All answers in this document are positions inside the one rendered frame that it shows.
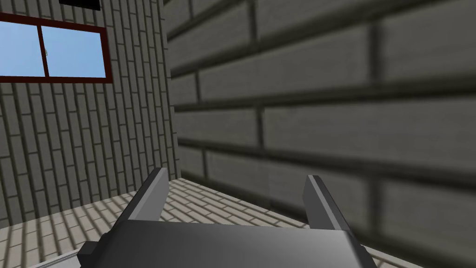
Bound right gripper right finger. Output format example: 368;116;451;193
302;174;351;232

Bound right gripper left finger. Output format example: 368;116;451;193
119;167;170;222

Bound red-framed window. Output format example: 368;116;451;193
0;13;113;84

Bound black rectangular wall fixture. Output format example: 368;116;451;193
59;0;101;11

